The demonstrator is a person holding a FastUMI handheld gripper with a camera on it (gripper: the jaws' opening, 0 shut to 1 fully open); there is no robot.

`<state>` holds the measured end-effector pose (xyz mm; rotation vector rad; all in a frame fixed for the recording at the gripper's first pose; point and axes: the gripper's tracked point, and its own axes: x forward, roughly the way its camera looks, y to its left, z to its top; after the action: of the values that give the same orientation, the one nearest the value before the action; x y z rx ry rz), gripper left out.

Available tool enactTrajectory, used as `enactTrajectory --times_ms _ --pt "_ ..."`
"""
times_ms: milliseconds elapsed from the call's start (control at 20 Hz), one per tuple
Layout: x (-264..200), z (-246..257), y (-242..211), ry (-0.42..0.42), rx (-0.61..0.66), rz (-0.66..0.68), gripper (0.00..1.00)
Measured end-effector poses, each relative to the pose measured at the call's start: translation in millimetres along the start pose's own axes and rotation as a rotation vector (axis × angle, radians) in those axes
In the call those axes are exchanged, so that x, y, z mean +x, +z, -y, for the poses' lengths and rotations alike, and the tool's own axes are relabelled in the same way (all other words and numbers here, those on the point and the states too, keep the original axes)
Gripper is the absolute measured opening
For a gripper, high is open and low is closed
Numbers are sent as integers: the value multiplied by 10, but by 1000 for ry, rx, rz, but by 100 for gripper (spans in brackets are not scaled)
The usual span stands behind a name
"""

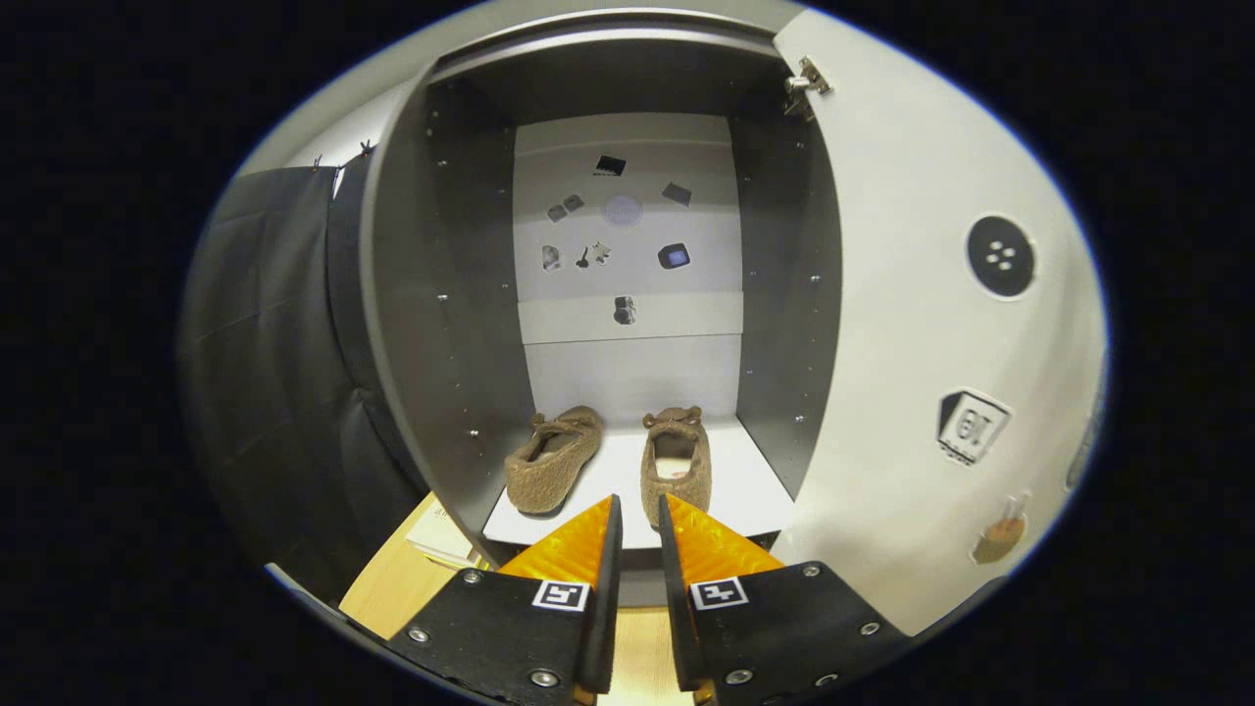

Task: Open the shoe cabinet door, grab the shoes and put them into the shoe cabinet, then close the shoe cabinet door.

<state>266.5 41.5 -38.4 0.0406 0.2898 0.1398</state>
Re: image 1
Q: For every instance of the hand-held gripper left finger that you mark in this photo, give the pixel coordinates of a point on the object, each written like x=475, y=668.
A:
x=603, y=628

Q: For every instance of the dark grey shoe cabinet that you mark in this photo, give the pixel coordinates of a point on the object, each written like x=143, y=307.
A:
x=431, y=343

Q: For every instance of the brown fuzzy shoe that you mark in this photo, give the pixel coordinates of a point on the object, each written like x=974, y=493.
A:
x=549, y=476
x=691, y=490

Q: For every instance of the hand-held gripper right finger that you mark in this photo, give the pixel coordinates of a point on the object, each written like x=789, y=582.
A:
x=677, y=628

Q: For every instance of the black backdrop cloth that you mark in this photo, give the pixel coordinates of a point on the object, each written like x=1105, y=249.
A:
x=275, y=373

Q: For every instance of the metal door hinge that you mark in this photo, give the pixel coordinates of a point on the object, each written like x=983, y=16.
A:
x=806, y=83

